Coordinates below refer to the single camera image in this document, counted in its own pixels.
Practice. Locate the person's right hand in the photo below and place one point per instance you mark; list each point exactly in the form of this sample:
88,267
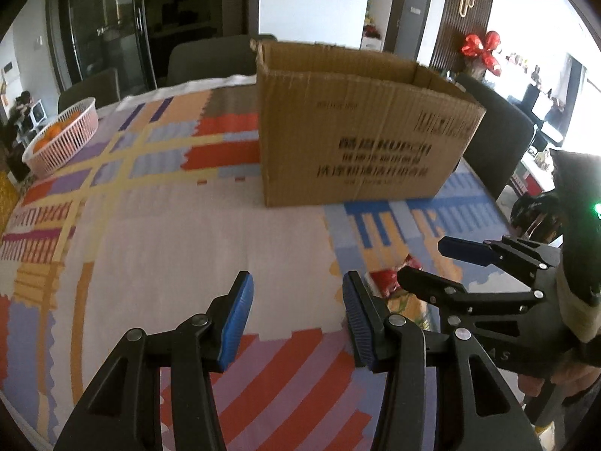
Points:
563,383

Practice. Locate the colourful patterned tablecloth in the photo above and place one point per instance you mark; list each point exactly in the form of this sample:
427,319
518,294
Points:
164,225

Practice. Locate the small dark dining chair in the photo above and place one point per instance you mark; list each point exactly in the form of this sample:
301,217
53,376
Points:
91,89

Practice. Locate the pile of oranges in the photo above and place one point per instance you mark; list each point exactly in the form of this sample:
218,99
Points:
49,134

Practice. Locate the red flower bunch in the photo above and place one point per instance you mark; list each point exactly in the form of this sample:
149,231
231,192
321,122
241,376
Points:
372,32

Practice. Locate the red bow balloon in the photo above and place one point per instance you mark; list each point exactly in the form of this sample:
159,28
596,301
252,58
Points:
483,49

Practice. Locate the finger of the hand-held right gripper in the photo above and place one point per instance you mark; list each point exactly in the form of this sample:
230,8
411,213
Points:
436,286
465,249

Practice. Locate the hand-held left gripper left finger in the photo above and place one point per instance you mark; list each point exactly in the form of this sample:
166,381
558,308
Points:
234,319

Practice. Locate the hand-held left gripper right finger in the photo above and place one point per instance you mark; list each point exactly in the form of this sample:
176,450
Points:
359,319

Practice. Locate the white plastic basket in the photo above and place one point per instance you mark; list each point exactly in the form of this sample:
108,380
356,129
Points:
65,145

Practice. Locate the brown cardboard box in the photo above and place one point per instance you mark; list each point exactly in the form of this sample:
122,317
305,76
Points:
366,141

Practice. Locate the dark glass door cabinet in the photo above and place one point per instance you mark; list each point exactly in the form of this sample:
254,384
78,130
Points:
117,19

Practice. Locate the red snack packet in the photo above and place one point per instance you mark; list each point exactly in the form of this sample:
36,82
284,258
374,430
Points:
387,279

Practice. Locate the yellow snack packet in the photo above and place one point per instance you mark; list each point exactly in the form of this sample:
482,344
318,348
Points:
415,310

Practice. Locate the dark interior door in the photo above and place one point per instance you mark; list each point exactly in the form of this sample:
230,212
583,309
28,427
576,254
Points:
413,14

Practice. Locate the wide dark dining chair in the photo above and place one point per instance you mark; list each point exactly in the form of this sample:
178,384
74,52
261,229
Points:
211,58

